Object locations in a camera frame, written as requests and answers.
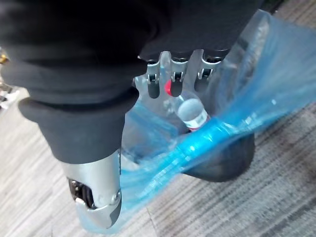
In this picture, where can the small dark trash bin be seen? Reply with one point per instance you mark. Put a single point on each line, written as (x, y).
(222, 160)

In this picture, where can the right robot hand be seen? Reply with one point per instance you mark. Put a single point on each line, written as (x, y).
(81, 61)

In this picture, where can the blue plastic trash bag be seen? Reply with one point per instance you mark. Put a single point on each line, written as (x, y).
(217, 128)

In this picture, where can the clear bottle with red cap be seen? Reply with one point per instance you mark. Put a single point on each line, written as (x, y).
(191, 114)

